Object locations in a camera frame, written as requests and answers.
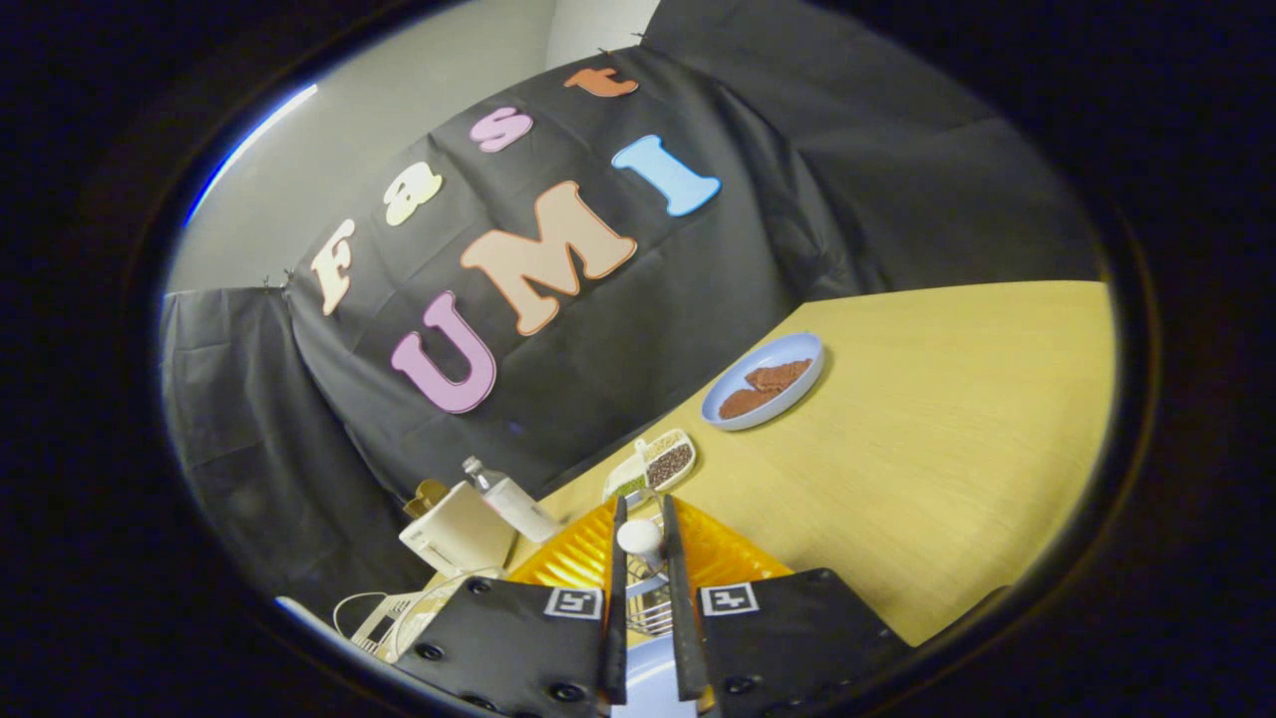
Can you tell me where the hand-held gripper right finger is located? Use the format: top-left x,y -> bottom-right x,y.
660,494 -> 913,718

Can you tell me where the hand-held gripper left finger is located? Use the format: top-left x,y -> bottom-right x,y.
394,496 -> 631,718

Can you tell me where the metal wire basket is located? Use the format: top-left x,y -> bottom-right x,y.
624,558 -> 675,639

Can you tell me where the light blue plate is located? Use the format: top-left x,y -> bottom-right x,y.
608,633 -> 699,718

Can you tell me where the spoon with red checked handle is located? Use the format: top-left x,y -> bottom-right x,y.
615,518 -> 667,589

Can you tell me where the white wire dish rack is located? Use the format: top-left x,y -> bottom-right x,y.
332,568 -> 479,664

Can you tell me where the white divided dish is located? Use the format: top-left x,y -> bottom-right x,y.
602,428 -> 698,505

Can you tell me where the small blue plate with food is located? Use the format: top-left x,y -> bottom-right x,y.
701,332 -> 826,432

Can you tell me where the clear plastic bottle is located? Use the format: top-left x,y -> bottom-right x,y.
461,456 -> 561,544

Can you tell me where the pile of dark red beans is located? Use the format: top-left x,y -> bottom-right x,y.
646,442 -> 694,490

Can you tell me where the white toaster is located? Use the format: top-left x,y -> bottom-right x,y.
399,482 -> 519,579

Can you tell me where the brown food piece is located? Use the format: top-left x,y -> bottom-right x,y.
720,387 -> 784,420
746,359 -> 813,392

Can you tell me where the black backdrop cloth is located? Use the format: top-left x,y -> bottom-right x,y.
159,0 -> 1103,619

